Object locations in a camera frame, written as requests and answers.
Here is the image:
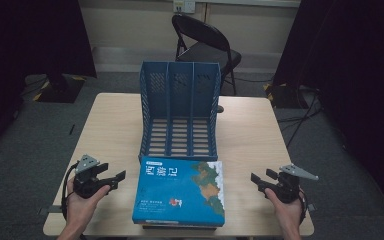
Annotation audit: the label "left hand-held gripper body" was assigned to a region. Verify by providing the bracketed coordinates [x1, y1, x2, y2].
[72, 154, 114, 200]

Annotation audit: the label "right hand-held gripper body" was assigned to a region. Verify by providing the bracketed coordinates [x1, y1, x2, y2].
[263, 163, 320, 204]

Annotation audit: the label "blue book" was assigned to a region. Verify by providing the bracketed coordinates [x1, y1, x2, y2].
[131, 155, 226, 228]

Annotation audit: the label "black book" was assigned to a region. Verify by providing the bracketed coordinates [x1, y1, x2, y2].
[142, 225, 218, 231]

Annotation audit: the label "blue plastic file rack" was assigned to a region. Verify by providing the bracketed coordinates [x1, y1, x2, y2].
[138, 60, 222, 163]

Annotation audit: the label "person's right hand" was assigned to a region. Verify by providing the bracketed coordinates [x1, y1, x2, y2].
[264, 188, 306, 234]

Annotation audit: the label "person's left hand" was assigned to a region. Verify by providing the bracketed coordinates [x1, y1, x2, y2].
[64, 181, 112, 229]

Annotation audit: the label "black stand base striped tape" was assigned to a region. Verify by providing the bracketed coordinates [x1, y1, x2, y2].
[32, 73, 88, 104]
[263, 82, 309, 109]

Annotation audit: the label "black curtain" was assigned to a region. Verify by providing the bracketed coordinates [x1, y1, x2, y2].
[273, 0, 384, 214]
[0, 0, 98, 158]

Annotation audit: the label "black folding chair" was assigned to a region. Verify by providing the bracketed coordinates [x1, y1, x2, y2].
[171, 13, 243, 98]

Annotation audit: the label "right hand-held gripper cable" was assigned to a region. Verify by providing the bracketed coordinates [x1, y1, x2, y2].
[298, 189, 310, 224]

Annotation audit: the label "hand-held gripper cable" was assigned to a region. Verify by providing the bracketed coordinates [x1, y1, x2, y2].
[60, 161, 81, 221]
[298, 189, 310, 224]

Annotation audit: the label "left hand-held gripper cable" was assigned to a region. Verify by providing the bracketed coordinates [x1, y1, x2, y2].
[60, 161, 81, 221]

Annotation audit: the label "black floor cables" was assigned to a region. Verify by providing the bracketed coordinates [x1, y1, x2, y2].
[276, 89, 324, 149]

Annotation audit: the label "white wall socket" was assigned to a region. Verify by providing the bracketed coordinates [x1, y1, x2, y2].
[173, 0, 196, 14]

